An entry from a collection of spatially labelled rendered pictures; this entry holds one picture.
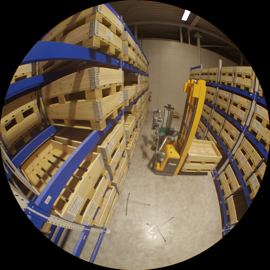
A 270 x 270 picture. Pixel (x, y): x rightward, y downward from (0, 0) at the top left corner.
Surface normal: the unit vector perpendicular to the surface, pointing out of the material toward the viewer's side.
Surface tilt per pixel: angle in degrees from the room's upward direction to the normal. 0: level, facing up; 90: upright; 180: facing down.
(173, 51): 90
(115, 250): 0
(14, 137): 90
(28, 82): 90
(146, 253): 0
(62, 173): 90
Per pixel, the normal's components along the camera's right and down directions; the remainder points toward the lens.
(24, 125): 0.98, 0.11
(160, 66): -0.21, 0.54
